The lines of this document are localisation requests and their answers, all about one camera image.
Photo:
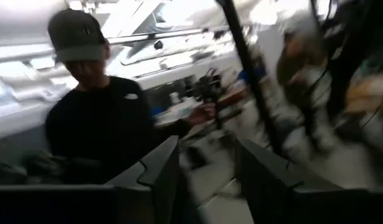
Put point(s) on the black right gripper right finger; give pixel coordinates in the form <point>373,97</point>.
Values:
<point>266,186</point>

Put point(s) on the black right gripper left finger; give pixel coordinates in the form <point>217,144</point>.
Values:
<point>157,180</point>

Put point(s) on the black background robot arm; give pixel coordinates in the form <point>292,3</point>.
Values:
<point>208,85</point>

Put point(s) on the person's hand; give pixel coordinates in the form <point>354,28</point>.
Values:
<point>203,114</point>

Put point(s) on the person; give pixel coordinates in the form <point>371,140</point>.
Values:
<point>300,71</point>
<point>97,124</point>

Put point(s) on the person's cap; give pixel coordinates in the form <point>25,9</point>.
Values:
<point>76,34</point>

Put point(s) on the black frame post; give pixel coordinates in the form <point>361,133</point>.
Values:
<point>247,68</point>

